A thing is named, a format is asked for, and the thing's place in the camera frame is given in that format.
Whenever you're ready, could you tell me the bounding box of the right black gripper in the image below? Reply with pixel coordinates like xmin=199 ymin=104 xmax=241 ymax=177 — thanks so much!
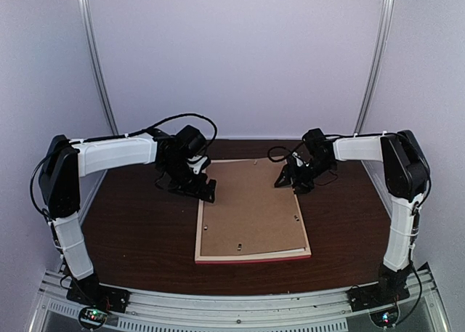
xmin=275 ymin=155 xmax=336 ymax=194

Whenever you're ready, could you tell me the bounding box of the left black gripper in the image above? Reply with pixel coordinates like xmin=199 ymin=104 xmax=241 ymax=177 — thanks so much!
xmin=161 ymin=157 xmax=217 ymax=203

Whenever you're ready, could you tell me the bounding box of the brown backing board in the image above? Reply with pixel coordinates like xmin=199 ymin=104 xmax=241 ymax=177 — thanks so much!
xmin=198 ymin=158 xmax=310 ymax=257

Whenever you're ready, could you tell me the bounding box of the pink wooden picture frame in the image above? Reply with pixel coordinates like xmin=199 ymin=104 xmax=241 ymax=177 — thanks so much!
xmin=194 ymin=159 xmax=313 ymax=264

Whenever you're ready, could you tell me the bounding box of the landscape photo print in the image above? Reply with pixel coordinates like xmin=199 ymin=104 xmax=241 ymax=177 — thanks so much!
xmin=237 ymin=248 xmax=310 ymax=259

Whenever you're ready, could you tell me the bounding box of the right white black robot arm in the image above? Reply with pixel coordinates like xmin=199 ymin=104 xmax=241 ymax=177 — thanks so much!
xmin=269 ymin=128 xmax=432 ymax=304

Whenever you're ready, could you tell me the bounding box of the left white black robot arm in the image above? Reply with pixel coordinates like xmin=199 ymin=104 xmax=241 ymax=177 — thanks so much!
xmin=38 ymin=125 xmax=217 ymax=306

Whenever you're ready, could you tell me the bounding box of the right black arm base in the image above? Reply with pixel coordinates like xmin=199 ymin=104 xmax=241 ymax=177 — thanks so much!
xmin=347 ymin=264 xmax=413 ymax=312

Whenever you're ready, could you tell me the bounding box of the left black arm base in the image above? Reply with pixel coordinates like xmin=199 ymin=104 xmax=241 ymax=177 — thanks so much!
xmin=64 ymin=265 xmax=130 ymax=313

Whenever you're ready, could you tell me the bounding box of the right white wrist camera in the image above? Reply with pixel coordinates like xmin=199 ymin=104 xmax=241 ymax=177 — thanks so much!
xmin=292 ymin=152 xmax=307 ymax=168

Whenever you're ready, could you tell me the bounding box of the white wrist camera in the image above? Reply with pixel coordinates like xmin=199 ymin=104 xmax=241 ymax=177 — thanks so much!
xmin=187 ymin=155 xmax=211 ymax=174
xmin=292 ymin=152 xmax=307 ymax=168

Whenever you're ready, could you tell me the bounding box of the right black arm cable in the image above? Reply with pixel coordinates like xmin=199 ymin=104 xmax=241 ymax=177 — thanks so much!
xmin=267 ymin=145 xmax=302 ymax=164

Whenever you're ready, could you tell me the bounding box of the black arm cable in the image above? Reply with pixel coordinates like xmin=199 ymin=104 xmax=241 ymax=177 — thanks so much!
xmin=267 ymin=145 xmax=302 ymax=164
xmin=31 ymin=113 xmax=219 ymax=220

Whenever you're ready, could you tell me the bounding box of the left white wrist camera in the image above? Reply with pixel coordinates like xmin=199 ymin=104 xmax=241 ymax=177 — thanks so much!
xmin=187 ymin=155 xmax=211 ymax=174

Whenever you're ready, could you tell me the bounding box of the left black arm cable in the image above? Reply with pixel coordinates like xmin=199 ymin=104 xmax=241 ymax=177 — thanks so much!
xmin=31 ymin=113 xmax=219 ymax=220

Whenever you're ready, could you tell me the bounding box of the front aluminium rail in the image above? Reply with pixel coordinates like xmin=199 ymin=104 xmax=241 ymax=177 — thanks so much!
xmin=28 ymin=268 xmax=451 ymax=332

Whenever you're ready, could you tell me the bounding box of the left aluminium corner post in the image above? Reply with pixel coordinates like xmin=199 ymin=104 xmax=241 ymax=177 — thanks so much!
xmin=78 ymin=0 xmax=119 ymax=135

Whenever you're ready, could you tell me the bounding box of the aluminium corner post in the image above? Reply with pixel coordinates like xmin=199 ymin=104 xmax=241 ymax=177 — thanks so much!
xmin=78 ymin=0 xmax=119 ymax=135
xmin=353 ymin=0 xmax=395 ymax=134

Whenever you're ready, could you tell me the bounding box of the right aluminium corner post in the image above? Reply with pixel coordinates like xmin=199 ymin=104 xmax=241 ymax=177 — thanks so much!
xmin=353 ymin=0 xmax=395 ymax=134

